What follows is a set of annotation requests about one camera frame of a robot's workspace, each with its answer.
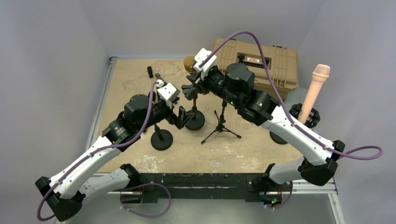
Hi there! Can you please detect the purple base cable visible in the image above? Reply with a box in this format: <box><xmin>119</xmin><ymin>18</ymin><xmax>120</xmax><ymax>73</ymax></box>
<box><xmin>119</xmin><ymin>181</ymin><xmax>173</xmax><ymax>218</ymax></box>

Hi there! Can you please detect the pink microphone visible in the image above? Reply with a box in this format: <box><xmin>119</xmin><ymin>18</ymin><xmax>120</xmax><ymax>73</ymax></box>
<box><xmin>297</xmin><ymin>64</ymin><xmax>331</xmax><ymax>124</ymax></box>

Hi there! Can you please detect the gold microphone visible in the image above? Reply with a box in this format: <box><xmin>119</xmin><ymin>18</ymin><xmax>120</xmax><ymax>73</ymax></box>
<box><xmin>183</xmin><ymin>55</ymin><xmax>196</xmax><ymax>74</ymax></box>

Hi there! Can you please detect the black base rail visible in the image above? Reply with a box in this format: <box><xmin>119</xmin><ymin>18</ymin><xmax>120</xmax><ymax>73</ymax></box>
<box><xmin>122</xmin><ymin>173</ymin><xmax>291</xmax><ymax>203</ymax></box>

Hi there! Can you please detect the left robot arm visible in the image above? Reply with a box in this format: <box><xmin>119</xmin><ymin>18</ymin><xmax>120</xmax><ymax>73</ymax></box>
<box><xmin>35</xmin><ymin>94</ymin><xmax>193</xmax><ymax>222</ymax></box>

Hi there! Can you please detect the small black cylinder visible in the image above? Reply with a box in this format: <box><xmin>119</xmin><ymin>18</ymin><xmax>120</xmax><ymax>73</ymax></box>
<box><xmin>147</xmin><ymin>66</ymin><xmax>154</xmax><ymax>78</ymax></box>

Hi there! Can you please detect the black shock-mount round stand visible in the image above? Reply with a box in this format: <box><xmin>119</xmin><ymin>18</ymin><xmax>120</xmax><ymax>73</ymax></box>
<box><xmin>269</xmin><ymin>103</ymin><xmax>321</xmax><ymax>145</ymax></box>

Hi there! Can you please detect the black clip mic stand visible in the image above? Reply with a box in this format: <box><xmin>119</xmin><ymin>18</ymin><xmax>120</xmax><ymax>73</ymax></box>
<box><xmin>150</xmin><ymin>124</ymin><xmax>173</xmax><ymax>151</ymax></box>

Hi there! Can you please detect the tan plastic case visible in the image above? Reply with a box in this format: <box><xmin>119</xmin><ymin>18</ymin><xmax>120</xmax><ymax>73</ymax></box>
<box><xmin>215</xmin><ymin>39</ymin><xmax>299</xmax><ymax>100</ymax></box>

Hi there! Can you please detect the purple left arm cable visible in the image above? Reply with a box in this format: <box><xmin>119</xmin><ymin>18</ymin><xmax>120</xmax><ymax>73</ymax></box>
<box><xmin>36</xmin><ymin>82</ymin><xmax>160</xmax><ymax>222</ymax></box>

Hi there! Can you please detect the black tripod shock-mount stand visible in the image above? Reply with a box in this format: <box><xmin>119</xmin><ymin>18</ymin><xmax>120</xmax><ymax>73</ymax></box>
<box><xmin>201</xmin><ymin>100</ymin><xmax>241</xmax><ymax>144</ymax></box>

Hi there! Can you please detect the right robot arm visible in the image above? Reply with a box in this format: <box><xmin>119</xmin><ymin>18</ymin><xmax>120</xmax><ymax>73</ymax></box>
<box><xmin>181</xmin><ymin>63</ymin><xmax>345</xmax><ymax>190</ymax></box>

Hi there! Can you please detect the black round-base mic stand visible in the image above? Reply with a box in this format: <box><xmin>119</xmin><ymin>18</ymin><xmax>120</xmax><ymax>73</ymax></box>
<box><xmin>185</xmin><ymin>94</ymin><xmax>205</xmax><ymax>131</ymax></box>

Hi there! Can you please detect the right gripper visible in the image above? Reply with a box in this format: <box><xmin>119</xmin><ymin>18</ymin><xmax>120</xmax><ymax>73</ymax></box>
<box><xmin>188</xmin><ymin>66</ymin><xmax>240</xmax><ymax>107</ymax></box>

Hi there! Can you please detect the dark metal L bracket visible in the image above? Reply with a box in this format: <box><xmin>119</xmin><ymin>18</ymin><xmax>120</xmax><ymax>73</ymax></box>
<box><xmin>155</xmin><ymin>73</ymin><xmax>167</xmax><ymax>84</ymax></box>

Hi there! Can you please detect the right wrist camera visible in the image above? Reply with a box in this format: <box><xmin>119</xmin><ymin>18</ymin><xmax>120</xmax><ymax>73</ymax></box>
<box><xmin>192</xmin><ymin>48</ymin><xmax>217</xmax><ymax>80</ymax></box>

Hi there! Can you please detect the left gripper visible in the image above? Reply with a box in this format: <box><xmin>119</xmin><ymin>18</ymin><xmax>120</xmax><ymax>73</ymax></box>
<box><xmin>137</xmin><ymin>96</ymin><xmax>193</xmax><ymax>132</ymax></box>

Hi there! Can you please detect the grey pad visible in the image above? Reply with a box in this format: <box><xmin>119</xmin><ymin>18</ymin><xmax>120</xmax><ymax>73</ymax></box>
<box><xmin>284</xmin><ymin>87</ymin><xmax>308</xmax><ymax>111</ymax></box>

